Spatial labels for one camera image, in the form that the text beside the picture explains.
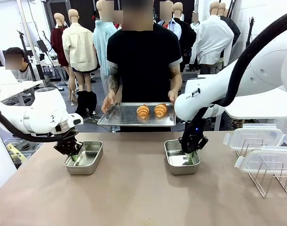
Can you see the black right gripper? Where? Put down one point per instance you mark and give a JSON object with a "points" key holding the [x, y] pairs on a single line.
{"points": [[202, 142]]}

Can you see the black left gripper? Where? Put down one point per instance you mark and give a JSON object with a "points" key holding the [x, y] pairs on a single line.
{"points": [[66, 146]]}

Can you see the rectangular stainless steel container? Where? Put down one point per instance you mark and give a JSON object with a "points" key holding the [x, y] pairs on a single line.
{"points": [[91, 162], [176, 162]]}

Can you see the metal serving tongs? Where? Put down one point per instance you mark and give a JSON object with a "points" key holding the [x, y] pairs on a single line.
{"points": [[111, 113]]}

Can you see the golden brown croissant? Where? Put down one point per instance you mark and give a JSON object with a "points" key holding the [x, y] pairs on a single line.
{"points": [[143, 111], [161, 110]]}

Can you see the perforated metal baking tray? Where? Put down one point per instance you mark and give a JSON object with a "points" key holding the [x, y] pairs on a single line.
{"points": [[129, 118]]}

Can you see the clear plastic clip lid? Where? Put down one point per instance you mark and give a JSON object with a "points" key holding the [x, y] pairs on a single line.
{"points": [[268, 160], [254, 137]]}

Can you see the person's left forearm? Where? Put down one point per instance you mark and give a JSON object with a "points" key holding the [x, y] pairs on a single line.
{"points": [[175, 81]]}

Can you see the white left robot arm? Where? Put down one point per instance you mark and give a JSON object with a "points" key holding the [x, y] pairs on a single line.
{"points": [[43, 106]]}

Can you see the person's tattooed right forearm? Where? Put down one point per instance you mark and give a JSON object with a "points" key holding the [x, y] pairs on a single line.
{"points": [[113, 82]]}

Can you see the person's right hand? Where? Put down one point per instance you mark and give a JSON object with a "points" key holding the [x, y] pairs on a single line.
{"points": [[109, 100]]}

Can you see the person's left hand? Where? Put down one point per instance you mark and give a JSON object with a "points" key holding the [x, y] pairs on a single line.
{"points": [[173, 96]]}

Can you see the clear plastic storage bin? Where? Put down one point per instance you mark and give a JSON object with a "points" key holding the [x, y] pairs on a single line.
{"points": [[23, 146]]}

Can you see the white side table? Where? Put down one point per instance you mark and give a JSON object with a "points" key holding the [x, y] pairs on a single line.
{"points": [[263, 113]]}

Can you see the white desk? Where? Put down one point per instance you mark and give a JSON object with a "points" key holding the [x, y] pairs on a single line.
{"points": [[6, 84]]}

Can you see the person in black t-shirt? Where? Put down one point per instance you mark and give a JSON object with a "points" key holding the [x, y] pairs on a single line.
{"points": [[143, 70]]}

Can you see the mannequin in cream jacket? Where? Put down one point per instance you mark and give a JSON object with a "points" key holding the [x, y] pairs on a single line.
{"points": [[78, 47]]}

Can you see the mannequin in maroon garment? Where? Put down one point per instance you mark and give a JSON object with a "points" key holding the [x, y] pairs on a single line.
{"points": [[59, 44]]}

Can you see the mannequin in light blue shirt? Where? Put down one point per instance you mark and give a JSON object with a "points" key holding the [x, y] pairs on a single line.
{"points": [[100, 44]]}

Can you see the black power adapter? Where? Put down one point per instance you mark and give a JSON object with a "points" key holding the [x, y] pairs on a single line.
{"points": [[42, 45]]}

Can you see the seated person with dark hair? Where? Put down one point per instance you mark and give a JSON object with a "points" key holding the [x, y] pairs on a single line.
{"points": [[18, 53]]}

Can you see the mannequin in black garment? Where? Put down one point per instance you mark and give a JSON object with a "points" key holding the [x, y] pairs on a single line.
{"points": [[186, 40]]}

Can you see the silver metal pole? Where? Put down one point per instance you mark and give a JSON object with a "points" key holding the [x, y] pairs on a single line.
{"points": [[27, 33]]}

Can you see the mannequin in blue white shirt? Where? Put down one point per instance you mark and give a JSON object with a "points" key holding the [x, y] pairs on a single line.
{"points": [[174, 27]]}

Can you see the mannequin in dark jacket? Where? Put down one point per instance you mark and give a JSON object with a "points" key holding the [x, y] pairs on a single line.
{"points": [[234, 29]]}

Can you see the black tripod stand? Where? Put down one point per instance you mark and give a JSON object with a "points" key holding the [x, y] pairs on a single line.
{"points": [[251, 30]]}

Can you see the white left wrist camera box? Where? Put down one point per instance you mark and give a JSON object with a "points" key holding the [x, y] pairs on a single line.
{"points": [[75, 121]]}

